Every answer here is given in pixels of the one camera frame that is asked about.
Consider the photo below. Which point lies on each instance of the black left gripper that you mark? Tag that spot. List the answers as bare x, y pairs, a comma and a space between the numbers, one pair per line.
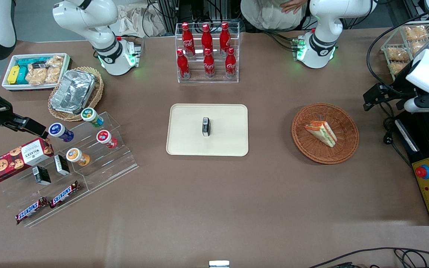
399, 92

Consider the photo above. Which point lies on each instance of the triangle sandwich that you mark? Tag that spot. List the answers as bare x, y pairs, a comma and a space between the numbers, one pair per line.
322, 132

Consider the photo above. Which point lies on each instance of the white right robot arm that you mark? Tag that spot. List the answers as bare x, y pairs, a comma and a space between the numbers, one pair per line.
88, 18

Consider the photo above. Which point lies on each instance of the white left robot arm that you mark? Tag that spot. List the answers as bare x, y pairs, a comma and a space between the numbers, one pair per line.
326, 18

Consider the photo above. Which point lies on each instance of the light oval wicker basket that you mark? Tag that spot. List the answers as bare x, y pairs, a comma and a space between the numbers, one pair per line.
60, 114

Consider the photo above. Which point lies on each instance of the brown round wicker basket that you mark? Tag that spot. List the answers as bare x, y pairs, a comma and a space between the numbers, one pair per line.
345, 123

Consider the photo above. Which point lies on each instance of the beige plastic tray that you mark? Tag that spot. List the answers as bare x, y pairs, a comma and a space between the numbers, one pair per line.
188, 130

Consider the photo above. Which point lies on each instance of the person's bare hand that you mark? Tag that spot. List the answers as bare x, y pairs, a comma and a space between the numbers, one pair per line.
294, 5

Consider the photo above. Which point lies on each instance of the purple gum bottle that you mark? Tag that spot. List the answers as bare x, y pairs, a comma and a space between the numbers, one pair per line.
56, 130

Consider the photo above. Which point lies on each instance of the bagged biscuit pack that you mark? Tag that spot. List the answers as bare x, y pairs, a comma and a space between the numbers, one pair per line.
397, 68
415, 32
397, 54
419, 47

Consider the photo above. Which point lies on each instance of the small black box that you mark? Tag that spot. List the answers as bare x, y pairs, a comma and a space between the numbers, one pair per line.
206, 128
62, 165
41, 175

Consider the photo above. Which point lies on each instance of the orange gum bottle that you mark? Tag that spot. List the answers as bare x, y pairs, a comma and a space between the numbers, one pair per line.
73, 154

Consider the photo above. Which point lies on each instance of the red Walkers shortbread box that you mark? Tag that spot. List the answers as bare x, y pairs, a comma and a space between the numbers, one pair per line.
9, 163

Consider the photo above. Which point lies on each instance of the white rectangular bin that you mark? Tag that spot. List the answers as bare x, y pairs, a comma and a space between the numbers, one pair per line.
32, 86

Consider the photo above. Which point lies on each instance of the clear acrylic snack rack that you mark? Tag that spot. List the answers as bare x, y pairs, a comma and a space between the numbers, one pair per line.
384, 48

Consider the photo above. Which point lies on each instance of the aluminium foil container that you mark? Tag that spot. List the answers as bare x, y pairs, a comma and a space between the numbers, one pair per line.
73, 91

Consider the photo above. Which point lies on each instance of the green gum bottle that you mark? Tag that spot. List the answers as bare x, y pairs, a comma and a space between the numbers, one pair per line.
89, 114

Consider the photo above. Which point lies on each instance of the clear cracker pack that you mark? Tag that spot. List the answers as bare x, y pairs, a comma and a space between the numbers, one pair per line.
53, 74
55, 61
35, 76

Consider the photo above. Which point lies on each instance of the teal snack box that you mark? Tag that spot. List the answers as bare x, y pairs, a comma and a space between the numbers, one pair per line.
28, 61
23, 76

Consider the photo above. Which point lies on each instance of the yellow snack box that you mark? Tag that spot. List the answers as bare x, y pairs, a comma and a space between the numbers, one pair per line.
13, 74

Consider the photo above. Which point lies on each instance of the black yellow control box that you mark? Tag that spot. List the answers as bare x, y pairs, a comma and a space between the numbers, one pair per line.
419, 141

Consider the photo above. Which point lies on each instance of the red gum bottle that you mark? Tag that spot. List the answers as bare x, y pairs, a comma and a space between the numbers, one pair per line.
104, 137

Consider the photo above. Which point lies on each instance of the Snickers bar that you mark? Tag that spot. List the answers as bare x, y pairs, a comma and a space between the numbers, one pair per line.
64, 194
31, 211

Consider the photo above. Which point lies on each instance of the clear acrylic stepped stand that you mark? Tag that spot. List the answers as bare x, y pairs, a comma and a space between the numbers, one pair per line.
117, 163

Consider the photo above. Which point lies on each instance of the person's white shirt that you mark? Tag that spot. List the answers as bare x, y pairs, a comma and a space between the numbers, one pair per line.
263, 15

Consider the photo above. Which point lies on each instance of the crumpled beige bag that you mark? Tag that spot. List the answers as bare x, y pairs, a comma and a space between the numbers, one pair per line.
136, 22

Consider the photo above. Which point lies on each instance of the red Coca-Cola bottle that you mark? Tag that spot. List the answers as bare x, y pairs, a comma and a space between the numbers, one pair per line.
209, 66
231, 64
206, 39
225, 37
187, 39
183, 66

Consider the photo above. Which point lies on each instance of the clear acrylic bottle rack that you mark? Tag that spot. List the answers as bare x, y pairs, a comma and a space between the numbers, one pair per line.
199, 80

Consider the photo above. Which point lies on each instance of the small white device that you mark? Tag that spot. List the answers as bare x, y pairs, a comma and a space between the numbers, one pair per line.
219, 264

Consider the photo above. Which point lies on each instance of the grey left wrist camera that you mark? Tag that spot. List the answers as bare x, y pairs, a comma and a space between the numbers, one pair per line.
419, 105

